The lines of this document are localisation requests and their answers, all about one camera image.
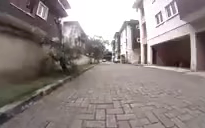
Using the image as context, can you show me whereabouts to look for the white building with carport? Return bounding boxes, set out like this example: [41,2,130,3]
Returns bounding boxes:
[132,0,205,72]

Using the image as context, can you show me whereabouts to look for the tree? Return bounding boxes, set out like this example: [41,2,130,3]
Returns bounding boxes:
[85,35,110,64]

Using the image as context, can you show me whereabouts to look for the grey stone kerb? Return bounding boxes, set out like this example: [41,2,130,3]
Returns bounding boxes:
[0,63,98,126]

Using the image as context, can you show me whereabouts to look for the dark brown brick building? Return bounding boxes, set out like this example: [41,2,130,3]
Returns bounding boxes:
[0,0,72,46]

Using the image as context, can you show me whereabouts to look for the white multi-storey building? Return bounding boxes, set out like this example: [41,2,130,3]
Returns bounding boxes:
[117,19,142,65]

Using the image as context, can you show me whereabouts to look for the bushes beside wall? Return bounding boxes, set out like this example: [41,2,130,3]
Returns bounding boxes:
[39,41,86,76]

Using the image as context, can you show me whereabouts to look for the grey brick paved road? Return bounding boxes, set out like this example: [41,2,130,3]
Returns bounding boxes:
[0,61,205,128]

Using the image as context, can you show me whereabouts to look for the pale building with dark roof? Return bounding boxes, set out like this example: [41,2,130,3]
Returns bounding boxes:
[62,20,88,51]

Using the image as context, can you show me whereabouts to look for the pale concrete pavement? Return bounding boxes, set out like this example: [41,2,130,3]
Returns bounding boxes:
[133,63,205,79]

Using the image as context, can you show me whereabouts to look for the beige boundary wall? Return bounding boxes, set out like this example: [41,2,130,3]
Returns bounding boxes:
[0,31,92,88]

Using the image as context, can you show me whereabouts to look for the grass strip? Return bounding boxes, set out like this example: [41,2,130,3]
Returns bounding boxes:
[0,63,94,113]

